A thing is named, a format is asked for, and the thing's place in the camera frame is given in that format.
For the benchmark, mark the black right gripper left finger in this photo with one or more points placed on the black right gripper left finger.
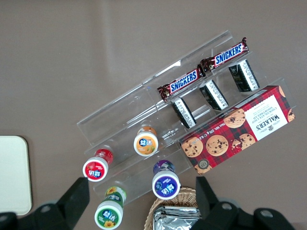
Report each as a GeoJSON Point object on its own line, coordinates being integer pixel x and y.
{"type": "Point", "coordinates": [69, 206]}

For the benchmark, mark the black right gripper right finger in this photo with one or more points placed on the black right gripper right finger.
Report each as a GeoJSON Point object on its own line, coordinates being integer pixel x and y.
{"type": "Point", "coordinates": [216, 213]}

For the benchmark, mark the light wicker basket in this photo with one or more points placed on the light wicker basket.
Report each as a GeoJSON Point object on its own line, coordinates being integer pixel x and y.
{"type": "Point", "coordinates": [184, 195]}

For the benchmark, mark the cream plastic tray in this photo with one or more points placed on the cream plastic tray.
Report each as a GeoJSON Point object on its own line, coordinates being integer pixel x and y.
{"type": "Point", "coordinates": [13, 175]}

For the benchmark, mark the green gum bottle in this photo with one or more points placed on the green gum bottle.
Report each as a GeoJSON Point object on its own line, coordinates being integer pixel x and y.
{"type": "Point", "coordinates": [109, 214]}

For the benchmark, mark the aluminium foil container stack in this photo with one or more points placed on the aluminium foil container stack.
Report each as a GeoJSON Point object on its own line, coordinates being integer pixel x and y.
{"type": "Point", "coordinates": [175, 219]}

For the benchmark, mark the red gum bottle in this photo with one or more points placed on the red gum bottle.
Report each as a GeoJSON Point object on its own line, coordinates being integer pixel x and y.
{"type": "Point", "coordinates": [95, 169]}

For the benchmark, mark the purple gum bottle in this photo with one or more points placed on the purple gum bottle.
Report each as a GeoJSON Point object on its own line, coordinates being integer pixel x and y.
{"type": "Point", "coordinates": [166, 185]}

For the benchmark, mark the red Walkers cookie box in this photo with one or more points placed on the red Walkers cookie box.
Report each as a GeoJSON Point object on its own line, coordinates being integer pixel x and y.
{"type": "Point", "coordinates": [237, 129]}

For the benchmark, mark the orange gum bottle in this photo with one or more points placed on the orange gum bottle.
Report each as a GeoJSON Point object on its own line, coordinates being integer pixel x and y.
{"type": "Point", "coordinates": [145, 143]}

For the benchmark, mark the small black box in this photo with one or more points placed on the small black box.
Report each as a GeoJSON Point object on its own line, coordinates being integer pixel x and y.
{"type": "Point", "coordinates": [244, 75]}
{"type": "Point", "coordinates": [213, 95]}
{"type": "Point", "coordinates": [183, 112]}

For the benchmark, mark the clear acrylic stepped display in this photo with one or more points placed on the clear acrylic stepped display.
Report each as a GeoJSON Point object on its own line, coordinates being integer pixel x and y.
{"type": "Point", "coordinates": [124, 112]}

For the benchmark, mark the Snickers bar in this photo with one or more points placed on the Snickers bar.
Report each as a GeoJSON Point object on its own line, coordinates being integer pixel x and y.
{"type": "Point", "coordinates": [226, 55]}
{"type": "Point", "coordinates": [183, 82]}

